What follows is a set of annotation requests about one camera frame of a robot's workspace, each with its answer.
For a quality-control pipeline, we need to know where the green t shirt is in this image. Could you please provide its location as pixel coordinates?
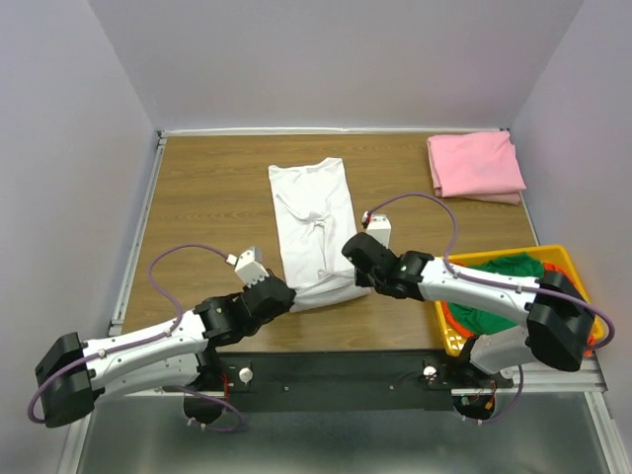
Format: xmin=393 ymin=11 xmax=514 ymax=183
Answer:
xmin=448 ymin=251 xmax=544 ymax=332

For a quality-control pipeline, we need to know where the yellow plastic basket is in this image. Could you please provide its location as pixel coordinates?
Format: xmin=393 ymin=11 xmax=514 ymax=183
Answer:
xmin=434 ymin=244 xmax=589 ymax=356

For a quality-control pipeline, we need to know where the orange t shirt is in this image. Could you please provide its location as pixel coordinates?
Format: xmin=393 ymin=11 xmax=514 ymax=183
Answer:
xmin=441 ymin=261 xmax=596 ymax=359

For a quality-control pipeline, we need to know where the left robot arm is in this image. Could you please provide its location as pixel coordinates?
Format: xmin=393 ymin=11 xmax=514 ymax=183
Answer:
xmin=28 ymin=276 xmax=295 ymax=428

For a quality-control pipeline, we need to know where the folded pink t shirt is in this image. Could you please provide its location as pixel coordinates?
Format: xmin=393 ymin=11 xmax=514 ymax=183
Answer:
xmin=427 ymin=130 xmax=526 ymax=205

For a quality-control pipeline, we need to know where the aluminium frame rail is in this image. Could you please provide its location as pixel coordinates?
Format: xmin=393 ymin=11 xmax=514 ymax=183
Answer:
xmin=88 ymin=353 xmax=605 ymax=397

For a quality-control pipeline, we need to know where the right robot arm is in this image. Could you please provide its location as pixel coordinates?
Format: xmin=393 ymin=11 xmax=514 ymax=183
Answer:
xmin=342 ymin=233 xmax=595 ymax=387

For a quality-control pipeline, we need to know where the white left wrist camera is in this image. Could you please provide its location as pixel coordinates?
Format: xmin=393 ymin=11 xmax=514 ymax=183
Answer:
xmin=225 ymin=246 xmax=271 ymax=287

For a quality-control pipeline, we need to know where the white t shirt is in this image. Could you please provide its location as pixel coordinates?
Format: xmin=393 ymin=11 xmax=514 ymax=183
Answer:
xmin=268 ymin=157 xmax=370 ymax=312

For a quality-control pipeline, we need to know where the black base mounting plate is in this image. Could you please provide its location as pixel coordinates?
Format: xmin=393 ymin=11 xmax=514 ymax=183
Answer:
xmin=186 ymin=350 xmax=514 ymax=416

